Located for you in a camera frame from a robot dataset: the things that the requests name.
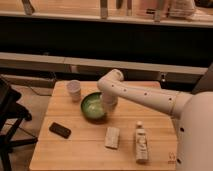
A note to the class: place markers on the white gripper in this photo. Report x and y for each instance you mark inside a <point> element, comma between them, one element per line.
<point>111,100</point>

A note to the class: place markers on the green ceramic bowl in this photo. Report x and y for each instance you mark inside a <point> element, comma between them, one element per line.
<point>91,106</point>

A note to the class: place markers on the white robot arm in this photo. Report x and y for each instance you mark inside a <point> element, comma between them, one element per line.
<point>194,112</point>

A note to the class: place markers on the white sponge block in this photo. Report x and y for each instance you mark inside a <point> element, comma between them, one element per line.
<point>112,137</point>

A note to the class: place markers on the white squeeze bottle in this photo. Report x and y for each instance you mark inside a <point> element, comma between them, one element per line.
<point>141,148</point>

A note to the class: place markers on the white paper cup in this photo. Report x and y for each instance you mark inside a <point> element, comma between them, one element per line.
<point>74,89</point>

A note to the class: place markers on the black smartphone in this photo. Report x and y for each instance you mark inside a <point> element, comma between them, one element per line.
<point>60,130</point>

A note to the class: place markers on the black office chair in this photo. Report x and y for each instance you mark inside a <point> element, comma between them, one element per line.
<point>11,109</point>

